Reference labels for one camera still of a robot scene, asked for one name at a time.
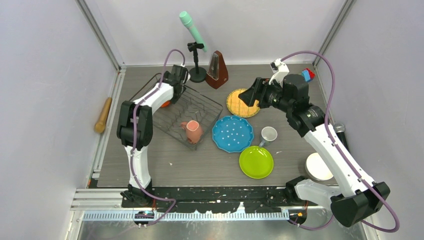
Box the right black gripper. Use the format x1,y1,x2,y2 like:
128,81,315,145
238,77,293,114

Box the black wire dish rack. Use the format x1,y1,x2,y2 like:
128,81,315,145
150,85,223,151

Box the pink ceramic mug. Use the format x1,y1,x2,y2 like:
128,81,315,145
180,120,204,145

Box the white bowl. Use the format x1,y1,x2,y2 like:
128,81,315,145
305,152,334,181

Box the orange bowl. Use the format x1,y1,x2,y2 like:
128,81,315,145
160,100,171,108

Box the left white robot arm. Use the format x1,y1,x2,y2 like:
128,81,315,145
116,65,190,207

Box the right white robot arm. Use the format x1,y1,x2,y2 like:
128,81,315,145
238,74,391,227

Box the black microphone stand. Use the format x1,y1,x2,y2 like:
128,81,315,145
187,42,207,83

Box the woven bamboo coaster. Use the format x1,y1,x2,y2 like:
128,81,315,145
226,88,260,118

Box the brown wooden metronome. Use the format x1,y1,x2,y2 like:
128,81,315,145
205,50,229,89

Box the grey mug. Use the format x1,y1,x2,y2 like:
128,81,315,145
258,126,278,148

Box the blue dotted plate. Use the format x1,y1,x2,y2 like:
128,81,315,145
212,115,254,153

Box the colourful toy blocks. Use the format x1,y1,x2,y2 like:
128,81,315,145
300,68,315,83

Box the mint green microphone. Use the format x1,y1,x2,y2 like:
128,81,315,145
179,11,208,53

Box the green plate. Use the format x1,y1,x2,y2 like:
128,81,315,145
239,146,274,179

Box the black handheld microphone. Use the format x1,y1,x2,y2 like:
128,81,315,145
333,123,349,151

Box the wooden rolling pin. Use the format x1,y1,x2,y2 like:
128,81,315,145
94,97,113,134

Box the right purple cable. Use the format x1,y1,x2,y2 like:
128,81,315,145
280,50,401,234

